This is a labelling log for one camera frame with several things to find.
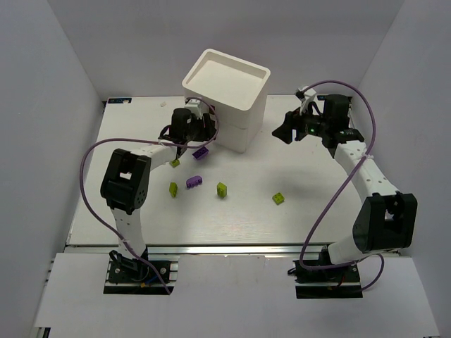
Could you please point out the white drawer cabinet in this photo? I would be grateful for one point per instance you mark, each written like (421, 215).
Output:
(237, 89)

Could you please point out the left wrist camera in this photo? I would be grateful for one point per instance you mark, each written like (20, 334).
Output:
(197, 107)

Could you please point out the lime long lego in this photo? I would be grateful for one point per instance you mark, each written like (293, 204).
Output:
(221, 190)
(173, 189)

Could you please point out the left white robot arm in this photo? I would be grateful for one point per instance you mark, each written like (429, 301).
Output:
(126, 181)

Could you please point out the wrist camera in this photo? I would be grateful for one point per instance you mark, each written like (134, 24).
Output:
(197, 107)
(306, 95)

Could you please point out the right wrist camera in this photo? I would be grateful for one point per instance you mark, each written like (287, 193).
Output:
(306, 95)

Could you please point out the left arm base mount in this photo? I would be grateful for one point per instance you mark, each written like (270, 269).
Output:
(127, 276)

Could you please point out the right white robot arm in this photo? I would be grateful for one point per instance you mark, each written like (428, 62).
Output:
(387, 216)

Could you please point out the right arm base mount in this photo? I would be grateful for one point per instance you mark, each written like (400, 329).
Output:
(337, 283)

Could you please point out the purple rounded lego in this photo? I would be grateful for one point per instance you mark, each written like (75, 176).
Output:
(194, 181)

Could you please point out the purple rectangular lego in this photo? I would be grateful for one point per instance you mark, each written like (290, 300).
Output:
(200, 153)

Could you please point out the left blue label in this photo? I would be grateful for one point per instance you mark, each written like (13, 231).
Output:
(125, 100)

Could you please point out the lime square lego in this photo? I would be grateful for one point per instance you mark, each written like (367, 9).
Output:
(278, 198)

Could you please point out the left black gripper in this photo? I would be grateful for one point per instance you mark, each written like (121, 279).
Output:
(206, 126)

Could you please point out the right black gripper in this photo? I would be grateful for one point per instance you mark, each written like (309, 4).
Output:
(296, 122)

